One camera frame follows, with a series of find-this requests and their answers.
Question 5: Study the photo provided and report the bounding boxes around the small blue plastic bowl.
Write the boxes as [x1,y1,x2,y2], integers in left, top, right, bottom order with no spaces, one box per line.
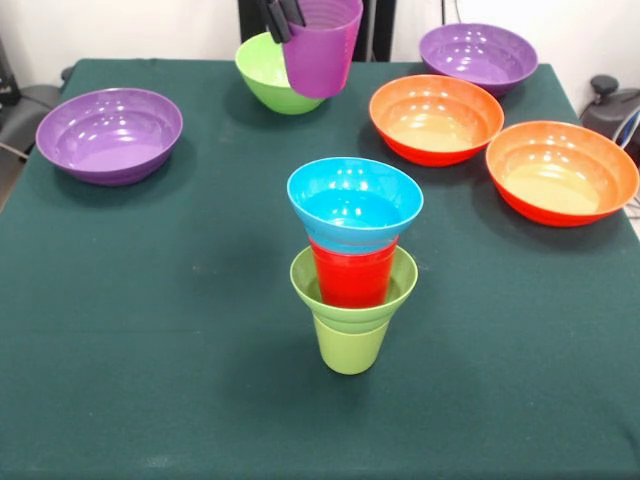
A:
[286,156,425,255]

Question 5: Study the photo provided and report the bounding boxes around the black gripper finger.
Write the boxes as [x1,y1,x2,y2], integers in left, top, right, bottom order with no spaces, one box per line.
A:
[257,0,292,45]
[279,0,307,27]

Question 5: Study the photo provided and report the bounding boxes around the black wall cables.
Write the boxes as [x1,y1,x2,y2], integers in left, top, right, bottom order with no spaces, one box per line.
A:
[439,0,464,26]

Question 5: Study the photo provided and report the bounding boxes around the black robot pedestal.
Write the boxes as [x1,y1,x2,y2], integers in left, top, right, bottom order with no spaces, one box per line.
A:
[238,0,399,63]

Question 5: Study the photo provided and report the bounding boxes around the red plastic cup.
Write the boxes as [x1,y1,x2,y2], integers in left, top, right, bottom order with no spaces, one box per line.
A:
[308,235,400,310]

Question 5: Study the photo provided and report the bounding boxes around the small green plastic bowl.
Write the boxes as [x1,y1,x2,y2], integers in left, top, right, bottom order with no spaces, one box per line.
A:
[289,245,420,336]

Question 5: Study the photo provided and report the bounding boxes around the dark green table cloth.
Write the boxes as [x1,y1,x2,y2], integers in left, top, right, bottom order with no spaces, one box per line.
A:
[0,58,640,480]

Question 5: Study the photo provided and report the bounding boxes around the purple plastic cup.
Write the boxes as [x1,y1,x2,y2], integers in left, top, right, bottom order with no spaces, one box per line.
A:
[282,0,364,99]

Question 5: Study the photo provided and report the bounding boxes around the green plastic cup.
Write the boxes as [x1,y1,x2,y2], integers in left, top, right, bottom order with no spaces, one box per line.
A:
[312,312,391,376]

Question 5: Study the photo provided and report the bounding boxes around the large purple plastic bowl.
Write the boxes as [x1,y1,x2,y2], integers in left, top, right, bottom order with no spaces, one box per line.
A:
[34,87,184,187]
[418,23,539,99]

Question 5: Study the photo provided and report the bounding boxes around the large orange plastic bowl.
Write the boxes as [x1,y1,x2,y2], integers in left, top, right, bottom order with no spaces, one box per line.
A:
[368,74,505,168]
[484,120,640,228]

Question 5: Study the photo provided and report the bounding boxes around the large green plastic bowl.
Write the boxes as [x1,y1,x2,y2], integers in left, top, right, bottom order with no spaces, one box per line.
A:
[234,32,327,116]

